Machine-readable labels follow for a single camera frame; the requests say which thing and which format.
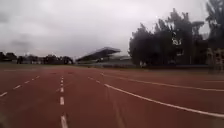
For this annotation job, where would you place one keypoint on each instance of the roofed grandstand building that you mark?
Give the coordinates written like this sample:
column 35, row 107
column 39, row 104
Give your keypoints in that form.
column 100, row 54

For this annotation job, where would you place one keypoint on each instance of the red running track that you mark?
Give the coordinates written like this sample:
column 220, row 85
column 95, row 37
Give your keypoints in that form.
column 86, row 103

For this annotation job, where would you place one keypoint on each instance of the group of dark trees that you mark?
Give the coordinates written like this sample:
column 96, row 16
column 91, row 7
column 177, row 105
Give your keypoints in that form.
column 156, row 46

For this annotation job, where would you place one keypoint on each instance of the distant row of trees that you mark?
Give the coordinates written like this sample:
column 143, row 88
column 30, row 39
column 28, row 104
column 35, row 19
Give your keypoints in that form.
column 50, row 60

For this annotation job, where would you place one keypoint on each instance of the pale building behind trees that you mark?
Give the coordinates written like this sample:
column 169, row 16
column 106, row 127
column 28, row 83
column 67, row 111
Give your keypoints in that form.
column 177, row 42

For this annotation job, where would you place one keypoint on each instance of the tall dark tree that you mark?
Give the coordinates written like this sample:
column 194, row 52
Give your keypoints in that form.
column 216, row 20

